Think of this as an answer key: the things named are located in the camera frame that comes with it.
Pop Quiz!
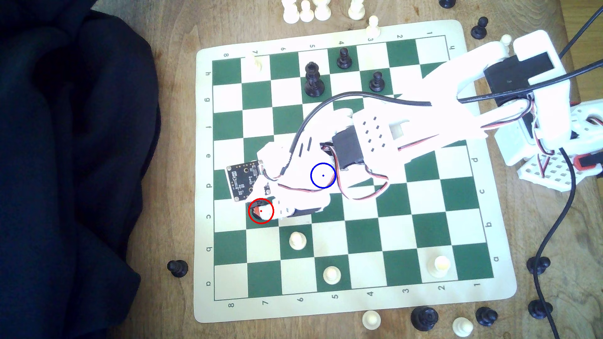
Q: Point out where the dark navy cloth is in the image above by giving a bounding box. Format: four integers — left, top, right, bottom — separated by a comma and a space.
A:
0, 0, 162, 339

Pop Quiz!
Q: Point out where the black camera circuit board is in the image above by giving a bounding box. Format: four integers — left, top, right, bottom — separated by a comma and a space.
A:
226, 160, 263, 201

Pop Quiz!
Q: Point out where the black base cable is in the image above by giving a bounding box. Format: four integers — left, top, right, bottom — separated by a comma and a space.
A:
531, 147, 578, 339

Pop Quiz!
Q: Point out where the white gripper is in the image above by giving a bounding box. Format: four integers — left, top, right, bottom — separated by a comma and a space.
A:
257, 137, 340, 223

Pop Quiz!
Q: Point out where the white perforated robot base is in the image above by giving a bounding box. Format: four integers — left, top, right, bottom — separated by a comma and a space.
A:
517, 150, 603, 193

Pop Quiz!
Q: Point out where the large black chess piece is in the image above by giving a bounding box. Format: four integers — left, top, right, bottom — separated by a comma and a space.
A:
410, 306, 440, 331

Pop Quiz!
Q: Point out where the green white chess mat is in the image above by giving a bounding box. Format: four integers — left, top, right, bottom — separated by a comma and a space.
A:
193, 19, 518, 324

